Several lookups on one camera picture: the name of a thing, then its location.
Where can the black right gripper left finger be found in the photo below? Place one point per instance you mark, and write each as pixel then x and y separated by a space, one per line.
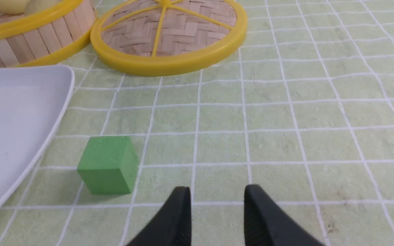
pixel 171 225

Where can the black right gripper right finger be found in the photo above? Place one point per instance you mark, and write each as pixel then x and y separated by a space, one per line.
pixel 266 224

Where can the pale yellow steamed bun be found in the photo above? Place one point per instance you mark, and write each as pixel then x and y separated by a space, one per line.
pixel 34 6

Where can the white square plate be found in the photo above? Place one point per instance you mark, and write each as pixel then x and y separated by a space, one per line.
pixel 33 101

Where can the green foam cube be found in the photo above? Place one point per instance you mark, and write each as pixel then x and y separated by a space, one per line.
pixel 109 165

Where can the woven bamboo steamer lid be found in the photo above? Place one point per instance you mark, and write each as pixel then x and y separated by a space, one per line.
pixel 154 38

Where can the bamboo steamer basket yellow rim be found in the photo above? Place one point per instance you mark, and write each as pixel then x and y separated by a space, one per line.
pixel 47 37

